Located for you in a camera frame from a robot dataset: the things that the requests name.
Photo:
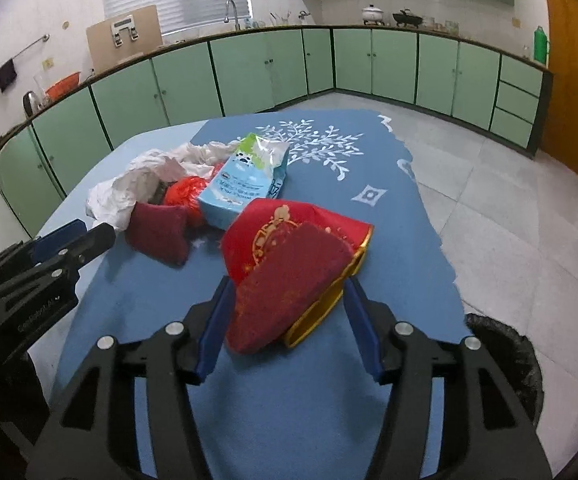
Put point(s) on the light blue milk carton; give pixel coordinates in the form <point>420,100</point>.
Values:
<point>234,190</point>

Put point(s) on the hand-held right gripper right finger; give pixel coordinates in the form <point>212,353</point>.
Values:
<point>364,330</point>

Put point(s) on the dark cloth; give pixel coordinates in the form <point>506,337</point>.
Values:
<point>5,76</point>

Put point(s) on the small metal kettle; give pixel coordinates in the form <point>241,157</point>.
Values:
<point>304,16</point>

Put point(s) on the metal towel rail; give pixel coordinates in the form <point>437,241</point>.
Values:
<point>24,52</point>

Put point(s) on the red plastic bag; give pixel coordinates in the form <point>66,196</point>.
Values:
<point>181,195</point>

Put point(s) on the clear plastic pitcher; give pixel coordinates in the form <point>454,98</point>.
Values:
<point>40,87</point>

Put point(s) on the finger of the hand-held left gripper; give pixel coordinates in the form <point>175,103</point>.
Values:
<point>59,240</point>
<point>91,245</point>

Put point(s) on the black wok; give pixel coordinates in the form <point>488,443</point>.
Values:
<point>408,19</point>

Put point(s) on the white cooking pot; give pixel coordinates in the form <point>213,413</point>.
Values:
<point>372,15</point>

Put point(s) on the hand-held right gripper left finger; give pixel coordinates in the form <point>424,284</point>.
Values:
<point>214,330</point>

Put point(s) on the green thermos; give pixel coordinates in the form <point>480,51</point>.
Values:
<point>540,45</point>

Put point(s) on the green lower cabinets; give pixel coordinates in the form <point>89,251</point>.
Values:
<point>249,70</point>

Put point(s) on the brown cardboard box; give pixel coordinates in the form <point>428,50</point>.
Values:
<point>144,47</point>

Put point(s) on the metal faucet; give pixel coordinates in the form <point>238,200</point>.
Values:
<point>231,12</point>

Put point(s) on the trash bin with black bag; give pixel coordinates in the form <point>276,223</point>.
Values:
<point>514,355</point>

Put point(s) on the crumpled white paper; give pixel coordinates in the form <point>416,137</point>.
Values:
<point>114,195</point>

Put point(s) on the blue mat with white print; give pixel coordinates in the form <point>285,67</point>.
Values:
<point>394,240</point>

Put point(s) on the dark red scouring pad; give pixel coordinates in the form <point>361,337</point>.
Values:
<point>284,290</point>
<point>159,235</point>

